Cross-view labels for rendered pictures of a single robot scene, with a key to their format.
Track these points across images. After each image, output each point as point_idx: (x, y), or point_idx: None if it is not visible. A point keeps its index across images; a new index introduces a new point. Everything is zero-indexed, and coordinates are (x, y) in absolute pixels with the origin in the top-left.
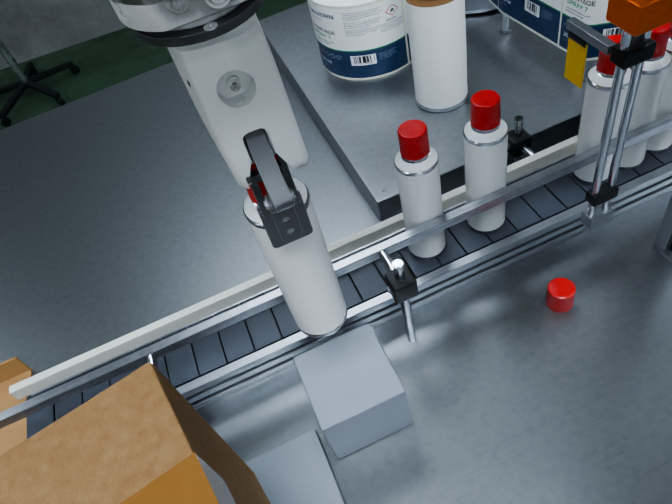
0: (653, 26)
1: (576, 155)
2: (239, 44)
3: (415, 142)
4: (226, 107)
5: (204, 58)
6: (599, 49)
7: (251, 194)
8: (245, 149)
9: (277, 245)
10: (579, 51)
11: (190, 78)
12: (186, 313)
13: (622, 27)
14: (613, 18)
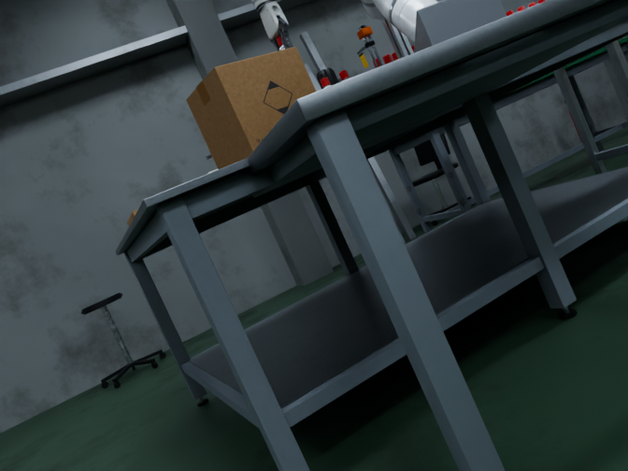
0: (367, 33)
1: None
2: (274, 2)
3: (324, 78)
4: (273, 10)
5: (269, 4)
6: (363, 49)
7: (279, 43)
8: (277, 18)
9: (286, 48)
10: (363, 56)
11: (267, 7)
12: None
13: (362, 36)
14: (360, 37)
